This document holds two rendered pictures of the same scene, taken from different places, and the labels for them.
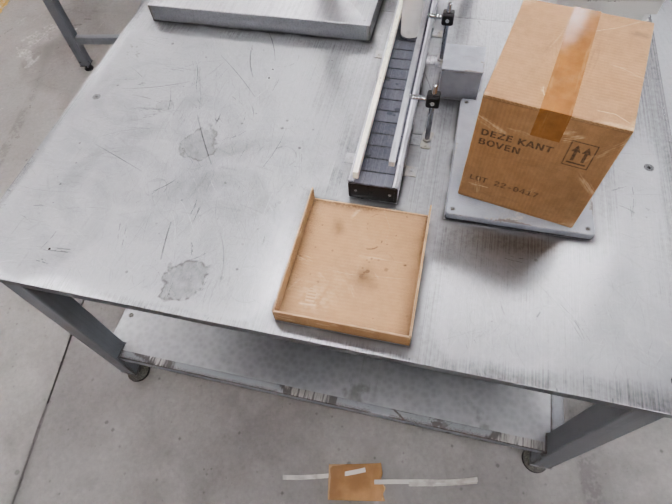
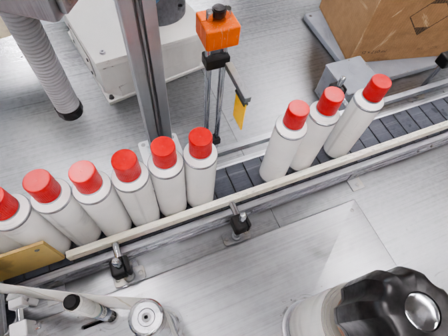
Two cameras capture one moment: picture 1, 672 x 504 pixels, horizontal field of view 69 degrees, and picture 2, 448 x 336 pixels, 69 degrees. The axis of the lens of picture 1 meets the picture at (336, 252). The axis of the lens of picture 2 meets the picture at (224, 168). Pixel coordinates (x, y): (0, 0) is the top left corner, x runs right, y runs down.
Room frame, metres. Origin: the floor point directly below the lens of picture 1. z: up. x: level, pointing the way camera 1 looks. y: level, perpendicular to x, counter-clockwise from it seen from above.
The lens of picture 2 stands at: (1.61, -0.14, 1.45)
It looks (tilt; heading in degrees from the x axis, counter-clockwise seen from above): 61 degrees down; 223
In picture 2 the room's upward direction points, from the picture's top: 8 degrees clockwise
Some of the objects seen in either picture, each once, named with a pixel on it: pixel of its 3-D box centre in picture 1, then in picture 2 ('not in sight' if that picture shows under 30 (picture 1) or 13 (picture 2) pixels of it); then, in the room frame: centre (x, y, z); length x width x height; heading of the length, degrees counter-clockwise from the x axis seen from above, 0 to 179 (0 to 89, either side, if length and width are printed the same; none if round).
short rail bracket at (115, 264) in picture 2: not in sight; (121, 259); (1.63, -0.32, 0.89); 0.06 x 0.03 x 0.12; 73
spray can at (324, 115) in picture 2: not in sight; (313, 133); (1.25, -0.28, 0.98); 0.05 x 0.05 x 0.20
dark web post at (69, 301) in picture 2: not in sight; (95, 310); (1.69, -0.26, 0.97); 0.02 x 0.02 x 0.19
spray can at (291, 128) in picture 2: not in sight; (283, 145); (1.31, -0.29, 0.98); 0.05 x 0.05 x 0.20
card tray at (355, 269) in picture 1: (356, 260); not in sight; (0.50, -0.04, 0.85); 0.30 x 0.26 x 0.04; 163
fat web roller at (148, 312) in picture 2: not in sight; (156, 323); (1.64, -0.20, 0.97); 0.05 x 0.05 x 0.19
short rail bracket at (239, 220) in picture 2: not in sight; (240, 226); (1.44, -0.25, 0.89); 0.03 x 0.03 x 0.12; 73
